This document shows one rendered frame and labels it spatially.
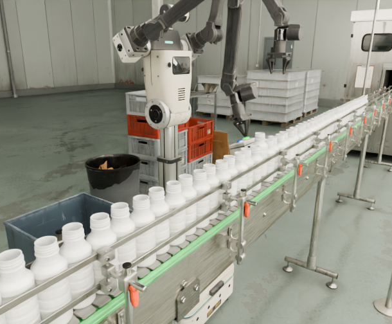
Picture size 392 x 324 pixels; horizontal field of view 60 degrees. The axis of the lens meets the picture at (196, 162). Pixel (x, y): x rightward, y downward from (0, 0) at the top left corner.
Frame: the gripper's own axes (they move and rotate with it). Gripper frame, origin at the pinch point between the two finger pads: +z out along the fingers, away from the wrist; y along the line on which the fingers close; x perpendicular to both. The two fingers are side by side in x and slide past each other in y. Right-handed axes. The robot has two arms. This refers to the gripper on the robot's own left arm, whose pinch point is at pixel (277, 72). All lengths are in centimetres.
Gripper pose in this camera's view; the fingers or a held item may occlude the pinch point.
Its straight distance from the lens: 174.0
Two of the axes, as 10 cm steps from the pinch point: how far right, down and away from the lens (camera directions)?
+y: -8.2, -1.7, 5.5
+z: 0.0, 9.5, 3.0
